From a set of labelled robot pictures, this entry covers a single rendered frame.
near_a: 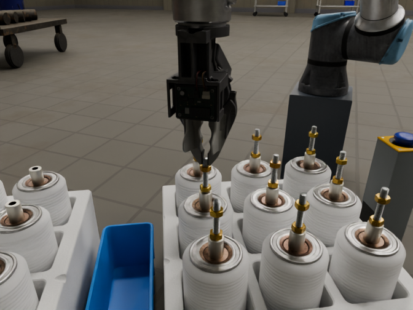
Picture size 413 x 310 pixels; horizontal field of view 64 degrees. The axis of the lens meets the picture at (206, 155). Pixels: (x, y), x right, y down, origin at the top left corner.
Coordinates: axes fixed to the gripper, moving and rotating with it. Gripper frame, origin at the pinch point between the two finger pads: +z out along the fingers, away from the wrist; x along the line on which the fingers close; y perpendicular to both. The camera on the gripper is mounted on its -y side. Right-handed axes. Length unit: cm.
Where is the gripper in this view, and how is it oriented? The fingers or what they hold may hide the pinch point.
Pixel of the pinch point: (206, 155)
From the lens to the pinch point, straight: 54.2
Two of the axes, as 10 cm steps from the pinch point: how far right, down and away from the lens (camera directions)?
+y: -2.5, 4.3, -8.7
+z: 0.0, 9.0, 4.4
